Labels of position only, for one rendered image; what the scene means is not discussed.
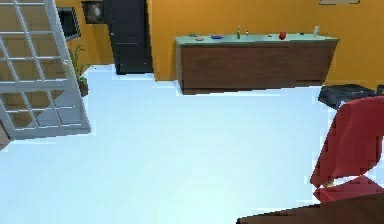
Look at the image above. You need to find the brown wooden counter cabinet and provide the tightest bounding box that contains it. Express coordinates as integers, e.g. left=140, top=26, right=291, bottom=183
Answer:
left=174, top=33, right=341, bottom=96

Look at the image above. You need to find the green house plant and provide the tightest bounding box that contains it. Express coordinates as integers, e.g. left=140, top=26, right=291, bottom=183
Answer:
left=68, top=45, right=90, bottom=98

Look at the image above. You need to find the white glass-paned door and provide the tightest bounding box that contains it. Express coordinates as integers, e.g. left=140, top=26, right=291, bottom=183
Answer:
left=0, top=0, right=92, bottom=141

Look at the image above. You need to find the dark framed picture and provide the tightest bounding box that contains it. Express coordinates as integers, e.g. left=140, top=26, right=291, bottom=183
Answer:
left=80, top=0, right=108, bottom=25

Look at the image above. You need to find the black framed window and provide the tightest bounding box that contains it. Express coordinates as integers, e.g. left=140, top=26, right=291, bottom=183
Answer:
left=57, top=6, right=82, bottom=42

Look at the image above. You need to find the dark brown wooden table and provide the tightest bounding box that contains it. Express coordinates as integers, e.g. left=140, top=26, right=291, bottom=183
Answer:
left=235, top=192, right=384, bottom=224

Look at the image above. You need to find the red chair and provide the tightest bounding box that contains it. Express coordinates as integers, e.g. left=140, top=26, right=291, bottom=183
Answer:
left=309, top=95, right=384, bottom=204

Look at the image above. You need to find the pale framed picture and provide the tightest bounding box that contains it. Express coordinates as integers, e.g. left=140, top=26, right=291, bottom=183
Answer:
left=318, top=0, right=361, bottom=5

